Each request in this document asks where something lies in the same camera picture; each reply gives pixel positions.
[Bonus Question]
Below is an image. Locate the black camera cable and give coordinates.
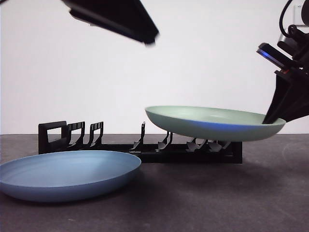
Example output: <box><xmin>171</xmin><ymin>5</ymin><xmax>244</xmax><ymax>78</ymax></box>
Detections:
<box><xmin>279</xmin><ymin>0</ymin><xmax>294</xmax><ymax>37</ymax></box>

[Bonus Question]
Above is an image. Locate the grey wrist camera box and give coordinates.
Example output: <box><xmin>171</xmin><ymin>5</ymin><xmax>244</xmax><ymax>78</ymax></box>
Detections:
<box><xmin>256</xmin><ymin>42</ymin><xmax>298</xmax><ymax>71</ymax></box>

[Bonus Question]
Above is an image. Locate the blue round plate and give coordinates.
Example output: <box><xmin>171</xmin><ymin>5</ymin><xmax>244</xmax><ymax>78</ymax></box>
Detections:
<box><xmin>0</xmin><ymin>150</ymin><xmax>142</xmax><ymax>203</ymax></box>

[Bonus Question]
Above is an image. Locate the black plastic plate rack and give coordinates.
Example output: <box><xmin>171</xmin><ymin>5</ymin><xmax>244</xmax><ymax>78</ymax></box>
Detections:
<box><xmin>38</xmin><ymin>120</ymin><xmax>243</xmax><ymax>164</ymax></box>

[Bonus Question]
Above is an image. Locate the green round plate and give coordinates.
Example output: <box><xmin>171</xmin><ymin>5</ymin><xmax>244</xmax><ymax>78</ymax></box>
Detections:
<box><xmin>144</xmin><ymin>105</ymin><xmax>287</xmax><ymax>143</ymax></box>

